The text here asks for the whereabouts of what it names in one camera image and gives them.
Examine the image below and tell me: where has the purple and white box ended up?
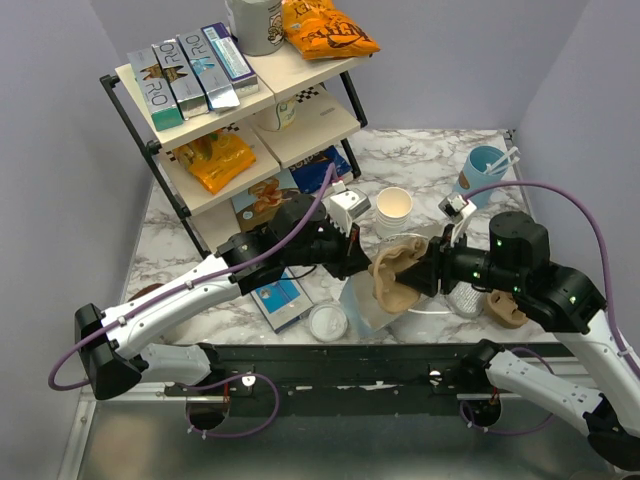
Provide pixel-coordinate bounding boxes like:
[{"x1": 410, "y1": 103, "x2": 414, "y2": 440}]
[{"x1": 201, "y1": 22, "x2": 260, "y2": 98}]

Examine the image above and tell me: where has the blue razor package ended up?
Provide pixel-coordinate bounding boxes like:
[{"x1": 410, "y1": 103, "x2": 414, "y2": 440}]
[{"x1": 251, "y1": 269, "x2": 313, "y2": 334}]

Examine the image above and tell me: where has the blue chip bag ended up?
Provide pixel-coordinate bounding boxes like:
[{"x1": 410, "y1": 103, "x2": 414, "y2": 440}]
[{"x1": 289, "y1": 146, "x2": 351, "y2": 194}]

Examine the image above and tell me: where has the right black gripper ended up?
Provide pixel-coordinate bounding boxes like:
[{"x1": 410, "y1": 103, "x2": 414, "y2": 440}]
[{"x1": 394, "y1": 222, "x2": 522, "y2": 296}]

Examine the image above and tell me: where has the single brown cup carrier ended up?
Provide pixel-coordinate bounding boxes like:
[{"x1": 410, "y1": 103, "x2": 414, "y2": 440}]
[{"x1": 368, "y1": 236, "x2": 428, "y2": 314}]

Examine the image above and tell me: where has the light blue paper bag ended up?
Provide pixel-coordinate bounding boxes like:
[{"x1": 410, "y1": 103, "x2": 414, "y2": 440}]
[{"x1": 338, "y1": 222, "x2": 454, "y2": 337}]

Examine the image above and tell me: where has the orange chip bag top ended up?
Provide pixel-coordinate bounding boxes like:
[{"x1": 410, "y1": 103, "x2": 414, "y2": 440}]
[{"x1": 282, "y1": 1, "x2": 380, "y2": 60}]

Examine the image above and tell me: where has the white bowl on shelf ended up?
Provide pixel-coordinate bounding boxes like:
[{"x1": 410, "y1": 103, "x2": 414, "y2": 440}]
[{"x1": 255, "y1": 96, "x2": 297, "y2": 132}]

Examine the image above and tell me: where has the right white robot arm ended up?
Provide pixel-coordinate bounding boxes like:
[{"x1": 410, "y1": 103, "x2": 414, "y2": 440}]
[{"x1": 396, "y1": 211, "x2": 639, "y2": 471}]

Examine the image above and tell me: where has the stack of white lids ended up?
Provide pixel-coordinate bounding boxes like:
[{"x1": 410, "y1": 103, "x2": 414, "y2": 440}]
[{"x1": 309, "y1": 303, "x2": 348, "y2": 343}]

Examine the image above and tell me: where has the blue cup with stirrers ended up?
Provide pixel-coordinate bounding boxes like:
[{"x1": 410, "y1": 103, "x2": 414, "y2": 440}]
[{"x1": 453, "y1": 145, "x2": 519, "y2": 194}]

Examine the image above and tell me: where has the yellow snack bag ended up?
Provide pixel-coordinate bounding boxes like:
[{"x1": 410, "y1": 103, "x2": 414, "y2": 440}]
[{"x1": 172, "y1": 130, "x2": 256, "y2": 195}]

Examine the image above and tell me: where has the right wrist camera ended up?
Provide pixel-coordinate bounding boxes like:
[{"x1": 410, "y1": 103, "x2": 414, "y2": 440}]
[{"x1": 438, "y1": 193, "x2": 477, "y2": 247}]

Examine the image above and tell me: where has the silver R.O carton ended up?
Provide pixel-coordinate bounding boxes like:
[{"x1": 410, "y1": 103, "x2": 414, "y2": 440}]
[{"x1": 152, "y1": 39, "x2": 209, "y2": 120}]

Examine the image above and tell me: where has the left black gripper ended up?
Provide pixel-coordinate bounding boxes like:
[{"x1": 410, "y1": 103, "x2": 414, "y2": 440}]
[{"x1": 282, "y1": 216, "x2": 373, "y2": 283}]

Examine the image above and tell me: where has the teal R.O carton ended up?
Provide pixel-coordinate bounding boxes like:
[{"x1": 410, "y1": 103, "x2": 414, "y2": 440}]
[{"x1": 127, "y1": 47, "x2": 183, "y2": 131}]

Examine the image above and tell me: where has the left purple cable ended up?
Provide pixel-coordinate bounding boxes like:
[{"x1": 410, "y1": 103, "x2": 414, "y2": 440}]
[{"x1": 47, "y1": 162, "x2": 339, "y2": 440}]

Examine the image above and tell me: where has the stack of paper cups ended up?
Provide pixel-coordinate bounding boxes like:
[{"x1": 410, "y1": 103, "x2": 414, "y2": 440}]
[{"x1": 375, "y1": 187, "x2": 413, "y2": 239}]

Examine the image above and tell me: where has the blue R.O carton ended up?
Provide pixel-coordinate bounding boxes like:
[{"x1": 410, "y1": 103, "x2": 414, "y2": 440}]
[{"x1": 177, "y1": 30, "x2": 240, "y2": 111}]

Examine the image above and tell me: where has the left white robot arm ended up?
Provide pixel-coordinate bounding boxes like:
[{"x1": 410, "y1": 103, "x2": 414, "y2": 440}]
[{"x1": 75, "y1": 190, "x2": 371, "y2": 400}]

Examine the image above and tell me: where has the brown and blue snack bag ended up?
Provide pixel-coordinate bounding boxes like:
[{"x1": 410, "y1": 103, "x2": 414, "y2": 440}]
[{"x1": 232, "y1": 169, "x2": 300, "y2": 232}]

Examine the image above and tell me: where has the black and cream shelf rack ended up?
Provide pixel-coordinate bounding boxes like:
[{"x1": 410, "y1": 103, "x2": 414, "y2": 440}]
[{"x1": 100, "y1": 45, "x2": 368, "y2": 257}]

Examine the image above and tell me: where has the grey printed mug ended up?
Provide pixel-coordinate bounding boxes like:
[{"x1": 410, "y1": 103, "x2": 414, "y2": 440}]
[{"x1": 225, "y1": 0, "x2": 284, "y2": 56}]

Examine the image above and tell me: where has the brown cardboard cup carrier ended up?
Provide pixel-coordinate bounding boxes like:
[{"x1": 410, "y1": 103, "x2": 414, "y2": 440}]
[{"x1": 484, "y1": 290, "x2": 529, "y2": 329}]

